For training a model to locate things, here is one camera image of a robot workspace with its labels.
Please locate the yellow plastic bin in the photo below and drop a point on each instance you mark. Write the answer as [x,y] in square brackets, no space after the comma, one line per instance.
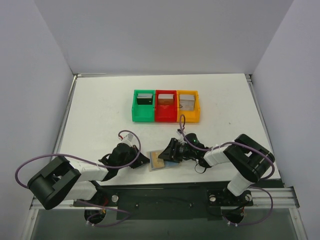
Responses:
[190,116]

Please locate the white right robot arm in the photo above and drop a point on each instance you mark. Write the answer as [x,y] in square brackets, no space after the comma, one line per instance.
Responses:
[252,161]

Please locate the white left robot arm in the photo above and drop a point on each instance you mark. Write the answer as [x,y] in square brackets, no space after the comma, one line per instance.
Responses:
[62,180]

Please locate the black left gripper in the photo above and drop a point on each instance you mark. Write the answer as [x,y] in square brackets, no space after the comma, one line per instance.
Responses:
[136,157]

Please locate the cards in red bin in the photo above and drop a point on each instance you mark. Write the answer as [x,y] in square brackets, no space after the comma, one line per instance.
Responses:
[166,99]

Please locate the green plastic bin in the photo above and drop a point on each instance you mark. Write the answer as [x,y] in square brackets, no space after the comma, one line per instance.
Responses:
[143,113]

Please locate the red plastic bin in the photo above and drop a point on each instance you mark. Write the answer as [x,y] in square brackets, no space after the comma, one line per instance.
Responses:
[165,113]

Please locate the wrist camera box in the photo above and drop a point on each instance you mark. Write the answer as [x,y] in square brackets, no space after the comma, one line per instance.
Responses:
[180,131]
[128,139]

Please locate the black cards in green bin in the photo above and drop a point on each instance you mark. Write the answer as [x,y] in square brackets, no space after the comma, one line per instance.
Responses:
[144,98]

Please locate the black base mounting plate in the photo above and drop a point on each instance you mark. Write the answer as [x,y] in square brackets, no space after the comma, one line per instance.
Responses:
[177,201]

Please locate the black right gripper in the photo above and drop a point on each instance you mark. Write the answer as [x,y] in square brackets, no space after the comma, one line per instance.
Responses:
[175,150]

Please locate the beige leather card holder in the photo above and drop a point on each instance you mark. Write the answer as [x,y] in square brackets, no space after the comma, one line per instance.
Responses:
[168,164]

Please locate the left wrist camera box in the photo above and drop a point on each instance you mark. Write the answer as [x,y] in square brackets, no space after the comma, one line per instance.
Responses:
[128,139]

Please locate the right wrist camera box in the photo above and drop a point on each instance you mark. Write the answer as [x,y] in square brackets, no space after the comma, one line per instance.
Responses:
[180,131]

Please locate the cards in yellow bin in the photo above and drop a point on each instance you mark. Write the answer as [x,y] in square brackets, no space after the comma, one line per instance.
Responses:
[187,102]

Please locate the gold credit card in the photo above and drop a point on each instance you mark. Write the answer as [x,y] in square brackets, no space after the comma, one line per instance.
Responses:
[156,163]

